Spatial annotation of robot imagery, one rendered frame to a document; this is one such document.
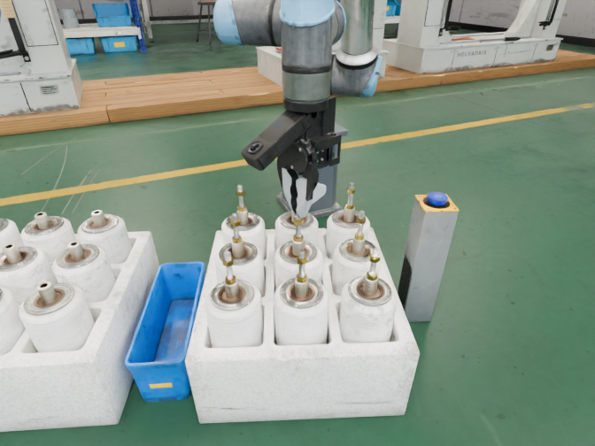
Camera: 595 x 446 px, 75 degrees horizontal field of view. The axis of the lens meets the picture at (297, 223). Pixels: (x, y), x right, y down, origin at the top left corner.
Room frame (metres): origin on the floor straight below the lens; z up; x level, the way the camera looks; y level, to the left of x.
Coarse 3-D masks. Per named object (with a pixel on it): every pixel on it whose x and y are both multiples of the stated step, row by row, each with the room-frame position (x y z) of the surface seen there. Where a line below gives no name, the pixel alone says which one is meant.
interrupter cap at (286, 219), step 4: (288, 212) 0.76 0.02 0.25; (284, 216) 0.75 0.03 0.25; (288, 216) 0.75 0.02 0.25; (308, 216) 0.75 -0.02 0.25; (312, 216) 0.75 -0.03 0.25; (280, 220) 0.73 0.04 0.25; (284, 220) 0.73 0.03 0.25; (288, 220) 0.73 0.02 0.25; (304, 220) 0.73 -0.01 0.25; (308, 220) 0.73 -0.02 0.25; (312, 220) 0.73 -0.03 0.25; (284, 224) 0.71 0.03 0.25; (288, 224) 0.71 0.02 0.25; (292, 224) 0.71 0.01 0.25; (304, 224) 0.71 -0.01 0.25; (308, 224) 0.71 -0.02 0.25; (292, 228) 0.70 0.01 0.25
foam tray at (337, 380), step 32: (192, 352) 0.43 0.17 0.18; (224, 352) 0.43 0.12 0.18; (256, 352) 0.43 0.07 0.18; (288, 352) 0.43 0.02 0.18; (320, 352) 0.43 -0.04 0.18; (352, 352) 0.43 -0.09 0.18; (384, 352) 0.43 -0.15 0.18; (416, 352) 0.43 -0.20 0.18; (192, 384) 0.41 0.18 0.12; (224, 384) 0.42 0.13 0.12; (256, 384) 0.42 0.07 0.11; (288, 384) 0.42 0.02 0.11; (320, 384) 0.42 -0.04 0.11; (352, 384) 0.43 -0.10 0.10; (384, 384) 0.43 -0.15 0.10; (224, 416) 0.42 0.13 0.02; (256, 416) 0.42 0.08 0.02; (288, 416) 0.42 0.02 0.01; (320, 416) 0.42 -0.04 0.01; (352, 416) 0.43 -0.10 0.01
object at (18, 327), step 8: (8, 296) 0.49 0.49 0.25; (0, 304) 0.47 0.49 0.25; (8, 304) 0.48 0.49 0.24; (16, 304) 0.50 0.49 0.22; (0, 312) 0.46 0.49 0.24; (8, 312) 0.47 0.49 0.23; (16, 312) 0.49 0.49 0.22; (0, 320) 0.46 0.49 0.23; (8, 320) 0.46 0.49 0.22; (16, 320) 0.48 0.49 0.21; (0, 328) 0.45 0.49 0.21; (8, 328) 0.46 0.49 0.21; (16, 328) 0.47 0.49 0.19; (24, 328) 0.48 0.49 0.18; (0, 336) 0.45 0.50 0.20; (8, 336) 0.45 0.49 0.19; (16, 336) 0.46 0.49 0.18; (0, 344) 0.44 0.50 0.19; (8, 344) 0.45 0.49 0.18; (0, 352) 0.44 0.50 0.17
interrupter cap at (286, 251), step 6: (282, 246) 0.63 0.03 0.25; (288, 246) 0.63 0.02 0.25; (306, 246) 0.63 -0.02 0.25; (312, 246) 0.63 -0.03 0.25; (282, 252) 0.61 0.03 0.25; (288, 252) 0.61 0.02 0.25; (306, 252) 0.61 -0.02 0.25; (312, 252) 0.61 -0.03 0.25; (282, 258) 0.59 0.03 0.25; (288, 258) 0.59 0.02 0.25; (294, 258) 0.59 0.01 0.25; (312, 258) 0.59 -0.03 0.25; (294, 264) 0.58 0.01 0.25
